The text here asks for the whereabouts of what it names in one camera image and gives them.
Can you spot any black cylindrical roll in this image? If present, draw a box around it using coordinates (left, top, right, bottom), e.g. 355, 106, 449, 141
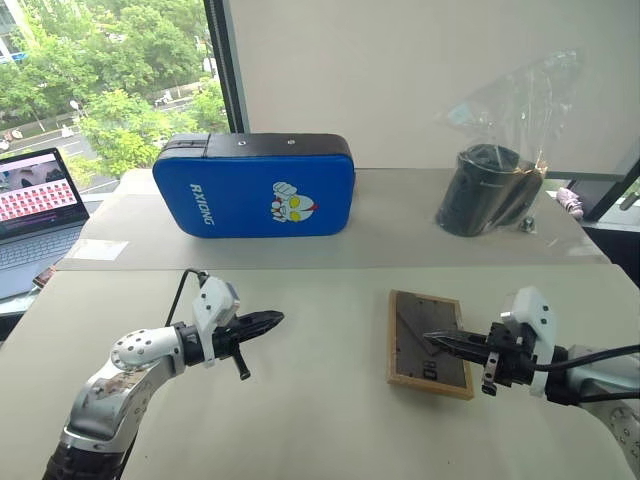
434, 143, 545, 238

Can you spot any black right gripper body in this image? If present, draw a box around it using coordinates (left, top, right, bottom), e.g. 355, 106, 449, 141
481, 321, 535, 397

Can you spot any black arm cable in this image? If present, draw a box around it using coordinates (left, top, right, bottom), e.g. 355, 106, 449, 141
164, 268, 210, 327
531, 342, 640, 374

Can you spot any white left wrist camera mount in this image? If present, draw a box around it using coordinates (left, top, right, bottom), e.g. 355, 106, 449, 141
192, 276, 242, 369

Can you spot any dark phone with patterned case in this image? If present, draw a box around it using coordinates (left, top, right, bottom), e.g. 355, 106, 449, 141
31, 264, 58, 291

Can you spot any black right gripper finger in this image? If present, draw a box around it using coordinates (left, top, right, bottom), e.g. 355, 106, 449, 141
426, 339, 488, 360
423, 330, 490, 348

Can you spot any blue RXIONG kick pad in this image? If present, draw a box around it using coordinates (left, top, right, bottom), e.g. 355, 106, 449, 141
152, 132, 357, 240

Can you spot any pink folded umbrella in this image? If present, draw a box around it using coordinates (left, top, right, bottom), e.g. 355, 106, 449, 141
555, 186, 586, 220

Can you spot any wooden framed dark board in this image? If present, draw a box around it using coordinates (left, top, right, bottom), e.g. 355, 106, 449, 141
385, 288, 475, 401

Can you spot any black window post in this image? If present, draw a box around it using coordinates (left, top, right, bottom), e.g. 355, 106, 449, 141
202, 0, 251, 135

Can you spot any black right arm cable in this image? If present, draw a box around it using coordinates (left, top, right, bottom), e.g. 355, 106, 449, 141
531, 342, 640, 374

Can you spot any black cylinder in plastic bag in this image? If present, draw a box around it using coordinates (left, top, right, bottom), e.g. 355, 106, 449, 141
431, 48, 587, 240

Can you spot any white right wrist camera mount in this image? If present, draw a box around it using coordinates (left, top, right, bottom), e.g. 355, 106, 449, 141
501, 286, 559, 400

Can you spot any grey laptop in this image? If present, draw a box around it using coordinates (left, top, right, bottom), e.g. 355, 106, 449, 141
0, 147, 92, 301

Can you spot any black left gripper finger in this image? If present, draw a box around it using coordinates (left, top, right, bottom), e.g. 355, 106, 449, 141
236, 323, 275, 344
233, 309, 286, 329

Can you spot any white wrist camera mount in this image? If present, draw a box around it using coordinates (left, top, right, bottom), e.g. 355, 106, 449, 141
501, 286, 559, 400
192, 276, 242, 369

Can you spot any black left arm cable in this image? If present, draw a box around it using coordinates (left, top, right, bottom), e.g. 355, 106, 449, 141
164, 268, 210, 327

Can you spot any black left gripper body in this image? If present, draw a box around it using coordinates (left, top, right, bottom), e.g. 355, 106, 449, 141
213, 318, 252, 382

